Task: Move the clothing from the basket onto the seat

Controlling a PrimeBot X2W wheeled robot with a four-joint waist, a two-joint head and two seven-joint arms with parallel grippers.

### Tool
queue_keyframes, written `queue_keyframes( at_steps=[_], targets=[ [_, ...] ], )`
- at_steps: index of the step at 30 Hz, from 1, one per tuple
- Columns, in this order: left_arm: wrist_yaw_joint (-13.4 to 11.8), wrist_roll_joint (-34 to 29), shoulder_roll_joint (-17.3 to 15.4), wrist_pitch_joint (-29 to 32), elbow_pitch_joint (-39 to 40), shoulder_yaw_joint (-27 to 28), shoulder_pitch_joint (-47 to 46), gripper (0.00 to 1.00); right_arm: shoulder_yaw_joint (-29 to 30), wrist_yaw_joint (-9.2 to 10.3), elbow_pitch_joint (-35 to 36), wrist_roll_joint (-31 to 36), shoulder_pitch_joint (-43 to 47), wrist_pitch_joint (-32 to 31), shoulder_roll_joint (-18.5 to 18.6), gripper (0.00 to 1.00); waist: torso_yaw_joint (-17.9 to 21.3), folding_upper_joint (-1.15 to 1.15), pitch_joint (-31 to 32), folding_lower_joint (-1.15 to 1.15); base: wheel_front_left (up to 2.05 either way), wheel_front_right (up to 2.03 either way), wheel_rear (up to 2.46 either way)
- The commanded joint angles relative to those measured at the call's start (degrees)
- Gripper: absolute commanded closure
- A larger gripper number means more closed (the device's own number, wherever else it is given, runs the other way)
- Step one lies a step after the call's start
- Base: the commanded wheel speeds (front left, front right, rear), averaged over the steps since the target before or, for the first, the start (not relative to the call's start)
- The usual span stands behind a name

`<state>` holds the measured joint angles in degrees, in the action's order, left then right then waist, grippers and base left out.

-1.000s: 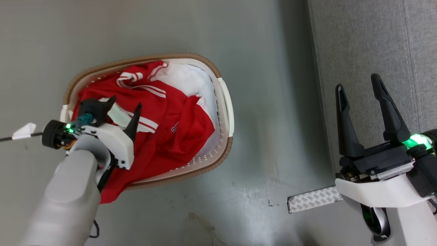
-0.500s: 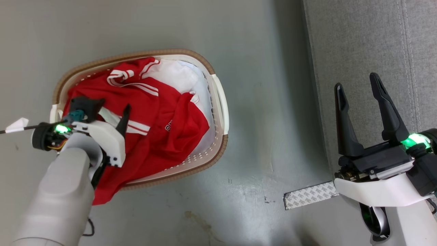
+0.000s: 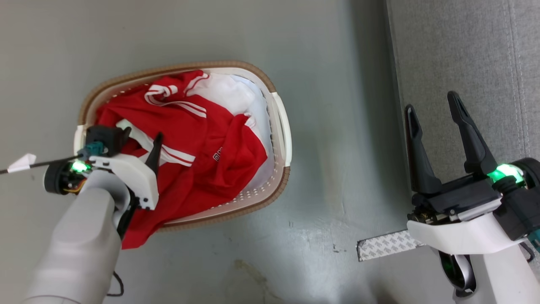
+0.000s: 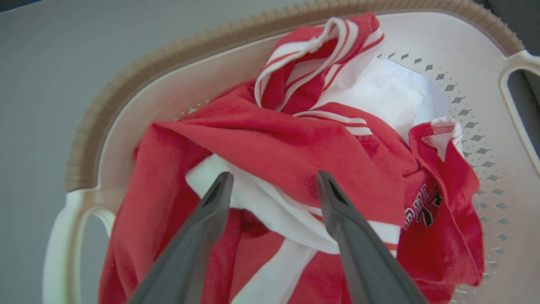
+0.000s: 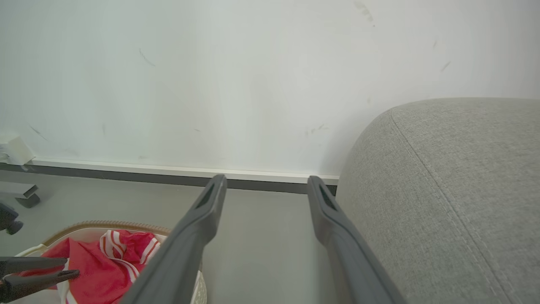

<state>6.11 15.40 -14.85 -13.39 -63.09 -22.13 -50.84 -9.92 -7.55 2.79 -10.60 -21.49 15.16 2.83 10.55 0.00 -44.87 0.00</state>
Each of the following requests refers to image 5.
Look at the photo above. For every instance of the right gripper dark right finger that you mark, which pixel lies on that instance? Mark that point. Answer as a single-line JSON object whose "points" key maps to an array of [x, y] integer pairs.
{"points": [[350, 261]]}

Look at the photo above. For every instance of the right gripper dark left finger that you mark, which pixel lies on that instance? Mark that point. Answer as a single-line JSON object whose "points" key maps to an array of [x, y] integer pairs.
{"points": [[185, 253]]}

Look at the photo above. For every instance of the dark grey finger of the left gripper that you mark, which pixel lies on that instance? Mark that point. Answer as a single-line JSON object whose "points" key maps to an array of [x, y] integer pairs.
{"points": [[38, 282], [29, 264]]}

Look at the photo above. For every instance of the red white striped garment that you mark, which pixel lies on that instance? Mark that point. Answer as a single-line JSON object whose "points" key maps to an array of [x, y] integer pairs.
{"points": [[93, 264]]}

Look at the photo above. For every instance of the white woven laundry basket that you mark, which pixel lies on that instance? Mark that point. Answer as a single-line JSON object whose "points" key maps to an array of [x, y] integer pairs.
{"points": [[97, 223]]}

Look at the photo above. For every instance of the black caster wheel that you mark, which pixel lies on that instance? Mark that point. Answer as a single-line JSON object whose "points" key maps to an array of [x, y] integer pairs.
{"points": [[7, 217]]}

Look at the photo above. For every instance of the grey leg with caster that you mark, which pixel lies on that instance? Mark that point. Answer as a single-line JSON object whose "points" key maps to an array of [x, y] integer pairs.
{"points": [[21, 192]]}

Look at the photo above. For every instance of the white and grey baseboard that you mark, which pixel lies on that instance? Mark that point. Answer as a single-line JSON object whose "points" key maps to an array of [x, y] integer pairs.
{"points": [[126, 172]]}

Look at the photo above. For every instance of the grey fabric sofa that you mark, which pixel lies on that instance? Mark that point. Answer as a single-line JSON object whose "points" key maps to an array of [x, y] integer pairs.
{"points": [[455, 202]]}

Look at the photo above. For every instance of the white wall box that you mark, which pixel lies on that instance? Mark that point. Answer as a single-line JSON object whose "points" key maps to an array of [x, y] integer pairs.
{"points": [[17, 151]]}

